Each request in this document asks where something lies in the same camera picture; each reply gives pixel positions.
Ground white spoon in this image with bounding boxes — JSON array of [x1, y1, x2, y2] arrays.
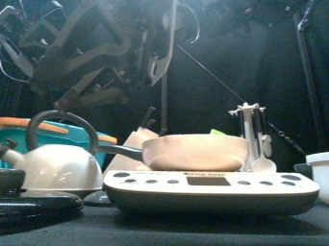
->
[[250, 109, 278, 174]]

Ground white slotted utensil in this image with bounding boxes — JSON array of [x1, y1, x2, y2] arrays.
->
[[259, 108, 274, 159]]

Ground teal bin with orange rim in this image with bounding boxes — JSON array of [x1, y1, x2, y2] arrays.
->
[[0, 116, 119, 169]]

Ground white pot with dark handle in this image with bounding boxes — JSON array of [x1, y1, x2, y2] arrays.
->
[[293, 151, 329, 206]]

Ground dark metal frame post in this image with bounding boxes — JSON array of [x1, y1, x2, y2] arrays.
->
[[291, 0, 329, 152]]

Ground cream knife block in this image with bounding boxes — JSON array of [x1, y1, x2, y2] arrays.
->
[[102, 126, 160, 176]]

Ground cream pan with dark handle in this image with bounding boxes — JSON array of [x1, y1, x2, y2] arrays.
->
[[93, 133, 250, 173]]

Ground black pan lid with knob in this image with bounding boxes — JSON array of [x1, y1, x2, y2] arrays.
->
[[0, 168, 84, 227]]

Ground white toy induction cooktop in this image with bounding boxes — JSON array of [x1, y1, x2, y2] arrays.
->
[[102, 169, 321, 216]]

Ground thin grey cable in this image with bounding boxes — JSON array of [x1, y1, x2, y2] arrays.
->
[[176, 44, 309, 156]]

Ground white kettle with grey handle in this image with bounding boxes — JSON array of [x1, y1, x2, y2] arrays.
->
[[0, 110, 106, 194]]

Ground white utensil rack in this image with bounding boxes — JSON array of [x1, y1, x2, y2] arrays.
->
[[227, 102, 267, 173]]

